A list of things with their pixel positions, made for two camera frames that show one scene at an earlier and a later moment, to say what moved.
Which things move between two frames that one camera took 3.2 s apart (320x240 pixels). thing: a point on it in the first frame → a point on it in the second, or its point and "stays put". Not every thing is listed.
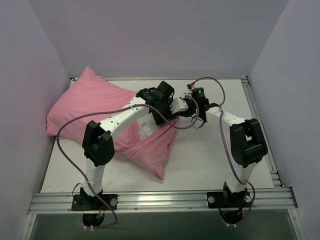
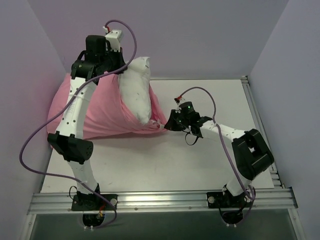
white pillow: (147, 125) → (135, 82)
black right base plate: (217, 199) stays put
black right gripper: (191, 110) → (175, 122)
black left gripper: (163, 115) → (119, 61)
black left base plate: (86, 203) stays put
